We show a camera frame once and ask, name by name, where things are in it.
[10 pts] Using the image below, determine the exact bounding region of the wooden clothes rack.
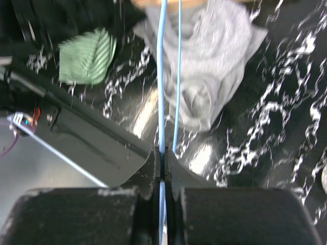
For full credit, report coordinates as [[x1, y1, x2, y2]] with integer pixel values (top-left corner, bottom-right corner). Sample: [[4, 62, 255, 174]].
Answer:
[[131, 0, 254, 11]]

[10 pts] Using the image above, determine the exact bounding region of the grey tank top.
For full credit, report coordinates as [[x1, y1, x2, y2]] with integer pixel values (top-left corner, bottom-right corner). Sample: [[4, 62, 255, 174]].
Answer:
[[132, 0, 269, 132]]

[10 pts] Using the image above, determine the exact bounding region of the green white striped top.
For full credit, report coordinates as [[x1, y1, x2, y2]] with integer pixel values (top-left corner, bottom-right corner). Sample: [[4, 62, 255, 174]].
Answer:
[[59, 28, 116, 84]]

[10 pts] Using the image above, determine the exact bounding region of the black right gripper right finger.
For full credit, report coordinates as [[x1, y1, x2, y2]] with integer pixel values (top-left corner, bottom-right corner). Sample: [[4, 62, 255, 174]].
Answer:
[[165, 149, 322, 244]]

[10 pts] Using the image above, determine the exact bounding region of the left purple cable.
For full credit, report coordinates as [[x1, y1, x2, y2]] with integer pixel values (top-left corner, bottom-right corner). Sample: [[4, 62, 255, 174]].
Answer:
[[0, 119, 21, 158]]

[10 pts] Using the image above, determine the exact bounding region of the blue wire hanger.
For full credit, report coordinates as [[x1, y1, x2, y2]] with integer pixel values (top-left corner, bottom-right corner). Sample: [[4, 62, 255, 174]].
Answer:
[[156, 1, 182, 244]]

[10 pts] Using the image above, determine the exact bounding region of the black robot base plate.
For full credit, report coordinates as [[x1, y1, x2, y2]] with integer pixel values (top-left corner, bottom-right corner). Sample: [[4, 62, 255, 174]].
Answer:
[[1, 67, 155, 187]]

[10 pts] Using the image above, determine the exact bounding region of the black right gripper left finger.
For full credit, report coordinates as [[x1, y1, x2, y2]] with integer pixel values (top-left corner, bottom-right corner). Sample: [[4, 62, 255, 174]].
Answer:
[[1, 148, 160, 244]]

